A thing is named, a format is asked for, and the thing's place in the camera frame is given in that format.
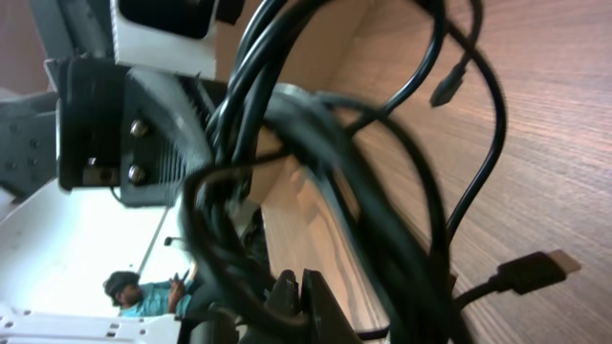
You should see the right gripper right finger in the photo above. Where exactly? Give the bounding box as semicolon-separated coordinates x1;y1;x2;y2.
301;269;361;344

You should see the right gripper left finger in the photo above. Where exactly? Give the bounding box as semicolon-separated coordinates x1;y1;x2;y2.
239;269;302;344

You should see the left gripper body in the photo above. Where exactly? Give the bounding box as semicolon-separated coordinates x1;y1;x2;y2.
45;57;129;191

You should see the black usb cable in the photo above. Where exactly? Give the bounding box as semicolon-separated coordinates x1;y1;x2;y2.
180;0;583;344

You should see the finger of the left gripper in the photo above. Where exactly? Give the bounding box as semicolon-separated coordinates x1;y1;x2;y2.
120;68;215;207

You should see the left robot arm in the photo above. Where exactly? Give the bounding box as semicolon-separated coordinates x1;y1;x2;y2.
1;1;226;207

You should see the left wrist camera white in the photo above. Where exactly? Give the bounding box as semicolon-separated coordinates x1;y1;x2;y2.
110;0;217;79

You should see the person in teal shirt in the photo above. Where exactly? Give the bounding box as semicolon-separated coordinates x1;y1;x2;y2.
103;271;202;317

